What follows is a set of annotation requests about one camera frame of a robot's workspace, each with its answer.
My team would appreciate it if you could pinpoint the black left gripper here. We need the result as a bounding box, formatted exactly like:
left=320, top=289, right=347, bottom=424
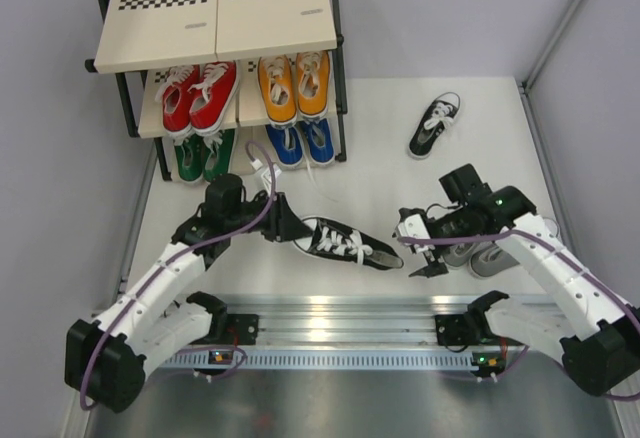
left=225, top=191, right=313, bottom=243

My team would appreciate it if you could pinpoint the grey canvas sneaker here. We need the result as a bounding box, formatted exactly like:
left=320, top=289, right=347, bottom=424
left=468, top=244, right=519, bottom=279
left=442, top=243, right=484, bottom=269

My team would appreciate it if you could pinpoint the black canvas sneaker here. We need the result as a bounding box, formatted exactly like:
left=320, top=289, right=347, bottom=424
left=293, top=216, right=404, bottom=271
left=408, top=91, right=461, bottom=159

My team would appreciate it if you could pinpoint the green canvas sneaker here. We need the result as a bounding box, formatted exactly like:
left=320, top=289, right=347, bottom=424
left=174, top=134, right=203, bottom=184
left=203, top=129, right=236, bottom=182

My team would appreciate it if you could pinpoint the orange canvas sneaker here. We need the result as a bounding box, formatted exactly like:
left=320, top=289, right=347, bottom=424
left=295, top=50, right=331, bottom=120
left=257, top=55, right=297, bottom=128

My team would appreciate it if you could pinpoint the red canvas sneaker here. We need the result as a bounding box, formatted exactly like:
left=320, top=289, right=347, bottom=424
left=189, top=61, right=240, bottom=137
left=155, top=65, right=200, bottom=140

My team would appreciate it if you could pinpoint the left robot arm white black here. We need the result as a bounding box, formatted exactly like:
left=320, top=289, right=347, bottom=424
left=64, top=167, right=311, bottom=413

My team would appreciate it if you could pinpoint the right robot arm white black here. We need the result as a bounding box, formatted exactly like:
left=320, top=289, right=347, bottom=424
left=394, top=164, right=639, bottom=398

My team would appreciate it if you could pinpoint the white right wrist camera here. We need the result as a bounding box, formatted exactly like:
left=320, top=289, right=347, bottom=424
left=392, top=208, right=432, bottom=254

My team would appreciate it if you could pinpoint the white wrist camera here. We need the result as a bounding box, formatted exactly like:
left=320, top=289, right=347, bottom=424
left=251, top=159, right=281, bottom=193
left=392, top=208, right=432, bottom=254

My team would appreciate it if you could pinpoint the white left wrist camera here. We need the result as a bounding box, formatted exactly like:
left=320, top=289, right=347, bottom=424
left=251, top=159, right=281, bottom=193

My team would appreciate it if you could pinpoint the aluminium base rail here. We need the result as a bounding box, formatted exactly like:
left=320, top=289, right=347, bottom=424
left=82, top=293, right=556, bottom=350

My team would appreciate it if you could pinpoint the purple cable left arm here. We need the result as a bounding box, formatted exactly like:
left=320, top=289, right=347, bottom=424
left=79, top=140, right=284, bottom=412

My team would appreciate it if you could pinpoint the white slotted cable duct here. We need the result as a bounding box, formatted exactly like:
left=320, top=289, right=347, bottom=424
left=163, top=350, right=479, bottom=371

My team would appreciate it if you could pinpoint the beige shoe shelf black frame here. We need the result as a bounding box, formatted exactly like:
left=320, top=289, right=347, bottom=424
left=84, top=0, right=348, bottom=151

